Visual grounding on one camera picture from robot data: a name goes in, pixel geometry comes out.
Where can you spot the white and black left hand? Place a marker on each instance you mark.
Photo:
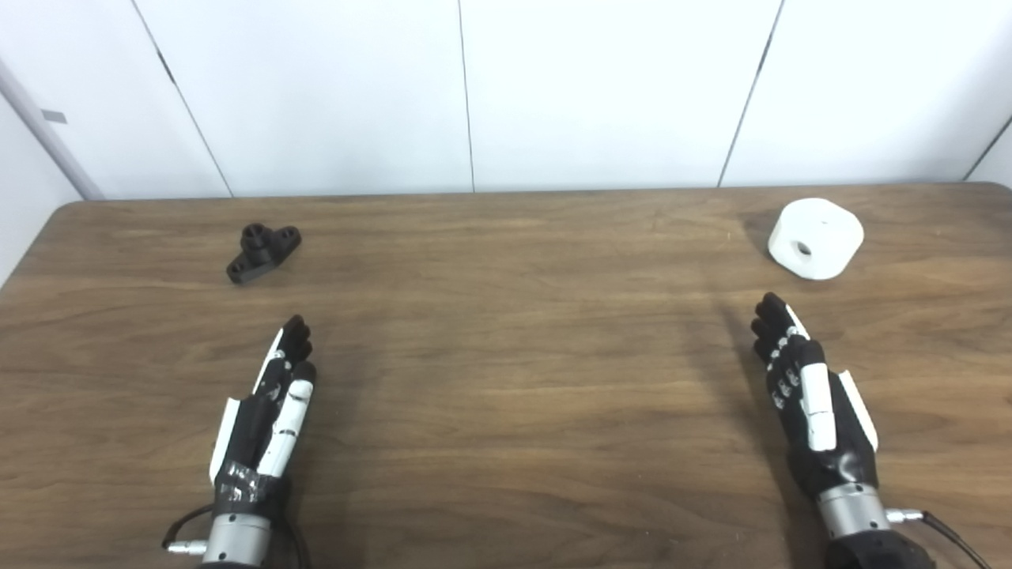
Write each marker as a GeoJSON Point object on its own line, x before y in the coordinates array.
{"type": "Point", "coordinates": [253, 427]}

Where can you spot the white and black right hand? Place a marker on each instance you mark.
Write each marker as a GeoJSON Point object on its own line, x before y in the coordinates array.
{"type": "Point", "coordinates": [838, 450]}

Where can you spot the black flanged holder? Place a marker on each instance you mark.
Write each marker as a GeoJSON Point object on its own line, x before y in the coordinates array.
{"type": "Point", "coordinates": [257, 257]}

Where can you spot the round white piece with holes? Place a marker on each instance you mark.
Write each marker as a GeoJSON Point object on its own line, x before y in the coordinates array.
{"type": "Point", "coordinates": [826, 227]}

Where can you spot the gray wall pipe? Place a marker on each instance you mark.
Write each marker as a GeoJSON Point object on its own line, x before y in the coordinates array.
{"type": "Point", "coordinates": [47, 130]}

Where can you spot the small gray wall tag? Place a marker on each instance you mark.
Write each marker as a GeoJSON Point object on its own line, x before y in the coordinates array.
{"type": "Point", "coordinates": [54, 116]}

